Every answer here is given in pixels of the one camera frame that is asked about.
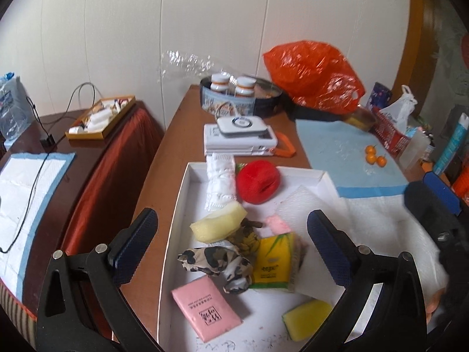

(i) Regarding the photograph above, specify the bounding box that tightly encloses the brown knotted cloth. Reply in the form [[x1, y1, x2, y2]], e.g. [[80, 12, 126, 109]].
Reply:
[[234, 218, 264, 255]]

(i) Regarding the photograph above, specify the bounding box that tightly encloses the light blue pad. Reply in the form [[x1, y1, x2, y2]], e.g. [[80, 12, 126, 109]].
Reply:
[[295, 119, 409, 190]]

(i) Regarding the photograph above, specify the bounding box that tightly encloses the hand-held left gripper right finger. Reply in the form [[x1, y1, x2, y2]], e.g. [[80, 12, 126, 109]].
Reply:
[[304, 210, 427, 352]]

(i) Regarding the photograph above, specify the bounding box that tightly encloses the white towel roll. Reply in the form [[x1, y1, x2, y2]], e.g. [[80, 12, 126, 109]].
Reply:
[[205, 154, 237, 211]]

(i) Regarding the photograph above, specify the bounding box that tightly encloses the white plastic bag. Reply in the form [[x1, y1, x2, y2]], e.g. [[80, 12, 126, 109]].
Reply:
[[377, 85, 418, 134]]

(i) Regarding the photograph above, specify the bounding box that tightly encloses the white foam sheet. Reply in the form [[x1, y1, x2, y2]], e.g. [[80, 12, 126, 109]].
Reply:
[[273, 185, 323, 235]]

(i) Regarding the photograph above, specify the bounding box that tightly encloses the white power bank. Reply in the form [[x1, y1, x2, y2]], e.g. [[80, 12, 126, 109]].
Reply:
[[216, 116, 268, 138]]

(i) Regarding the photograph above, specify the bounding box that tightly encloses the leopard print cloth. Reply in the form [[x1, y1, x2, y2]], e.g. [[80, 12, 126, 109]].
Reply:
[[178, 244, 255, 295]]

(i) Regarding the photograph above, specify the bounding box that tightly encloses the wooden tray with small items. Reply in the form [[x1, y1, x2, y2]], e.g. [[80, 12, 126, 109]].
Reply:
[[65, 95, 136, 141]]

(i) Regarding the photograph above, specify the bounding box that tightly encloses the striped cushion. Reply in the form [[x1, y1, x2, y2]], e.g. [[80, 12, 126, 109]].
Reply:
[[0, 282, 37, 338]]

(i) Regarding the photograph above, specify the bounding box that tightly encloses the clear plastic jug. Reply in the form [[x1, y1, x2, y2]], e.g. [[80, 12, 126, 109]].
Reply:
[[399, 128, 429, 171]]

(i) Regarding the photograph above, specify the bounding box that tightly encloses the orange plastic object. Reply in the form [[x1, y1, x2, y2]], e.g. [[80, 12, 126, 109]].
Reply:
[[271, 132, 297, 158]]

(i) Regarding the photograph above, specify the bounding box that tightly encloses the red plastic basket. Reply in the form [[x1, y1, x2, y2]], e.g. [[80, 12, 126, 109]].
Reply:
[[372, 106, 411, 155]]

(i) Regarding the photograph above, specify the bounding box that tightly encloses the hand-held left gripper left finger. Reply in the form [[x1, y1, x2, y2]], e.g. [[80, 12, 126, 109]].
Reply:
[[36, 208, 159, 352]]

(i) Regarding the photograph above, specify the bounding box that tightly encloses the dark printed round tin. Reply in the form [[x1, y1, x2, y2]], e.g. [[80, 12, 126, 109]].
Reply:
[[200, 74, 283, 119]]

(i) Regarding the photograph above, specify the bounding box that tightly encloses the red plush ball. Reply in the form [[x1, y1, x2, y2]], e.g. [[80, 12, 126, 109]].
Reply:
[[235, 160, 282, 204]]

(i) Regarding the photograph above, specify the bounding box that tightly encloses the white cardboard box tray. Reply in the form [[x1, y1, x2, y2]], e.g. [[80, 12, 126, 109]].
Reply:
[[156, 161, 352, 352]]

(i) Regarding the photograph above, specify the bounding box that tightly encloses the pink plush toy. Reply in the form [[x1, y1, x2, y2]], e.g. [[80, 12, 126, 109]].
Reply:
[[264, 214, 292, 235]]

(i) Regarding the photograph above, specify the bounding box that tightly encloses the black cable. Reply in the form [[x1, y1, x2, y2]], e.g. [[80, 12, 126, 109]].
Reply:
[[0, 82, 99, 253]]

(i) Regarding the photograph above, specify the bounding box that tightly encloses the yellow scouring sponge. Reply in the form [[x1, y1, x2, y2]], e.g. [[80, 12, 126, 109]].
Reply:
[[281, 299, 333, 341]]

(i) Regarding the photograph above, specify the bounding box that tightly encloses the white pill bottle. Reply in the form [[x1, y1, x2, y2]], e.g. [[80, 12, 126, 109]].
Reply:
[[210, 73, 231, 92], [234, 76, 258, 97]]

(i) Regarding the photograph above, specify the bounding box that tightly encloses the person's right hand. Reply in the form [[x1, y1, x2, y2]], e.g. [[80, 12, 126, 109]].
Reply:
[[427, 289, 446, 316]]

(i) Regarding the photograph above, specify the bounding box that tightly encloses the pink tissue pack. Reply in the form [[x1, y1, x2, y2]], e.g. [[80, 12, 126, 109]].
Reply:
[[171, 276, 243, 341]]

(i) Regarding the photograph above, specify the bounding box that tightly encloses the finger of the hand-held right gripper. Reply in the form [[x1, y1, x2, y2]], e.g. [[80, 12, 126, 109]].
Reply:
[[422, 172, 463, 216], [404, 181, 453, 235]]

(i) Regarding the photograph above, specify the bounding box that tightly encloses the side table with red cloth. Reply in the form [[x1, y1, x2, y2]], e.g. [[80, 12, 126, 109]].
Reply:
[[0, 97, 165, 316]]

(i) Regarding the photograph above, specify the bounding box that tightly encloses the white quilted pad blue border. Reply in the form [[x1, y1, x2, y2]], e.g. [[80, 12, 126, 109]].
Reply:
[[0, 152, 77, 294], [335, 185, 451, 338]]

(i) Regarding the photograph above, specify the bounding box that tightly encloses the red plastic bag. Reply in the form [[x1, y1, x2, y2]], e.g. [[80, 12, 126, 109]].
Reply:
[[263, 40, 366, 115]]

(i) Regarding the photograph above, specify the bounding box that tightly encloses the teal box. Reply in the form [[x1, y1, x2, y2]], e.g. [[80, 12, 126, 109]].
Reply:
[[432, 113, 469, 177]]

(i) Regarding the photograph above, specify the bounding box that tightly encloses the yellow tissue pack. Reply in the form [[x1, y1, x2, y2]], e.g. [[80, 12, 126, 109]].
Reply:
[[251, 233, 297, 290]]

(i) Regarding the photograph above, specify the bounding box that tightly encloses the thick pale yellow sponge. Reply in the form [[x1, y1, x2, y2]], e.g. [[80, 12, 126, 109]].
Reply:
[[190, 201, 249, 243]]

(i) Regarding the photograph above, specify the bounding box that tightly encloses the clear plastic wrap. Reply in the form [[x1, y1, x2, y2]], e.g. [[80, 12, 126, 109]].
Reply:
[[157, 49, 215, 81]]

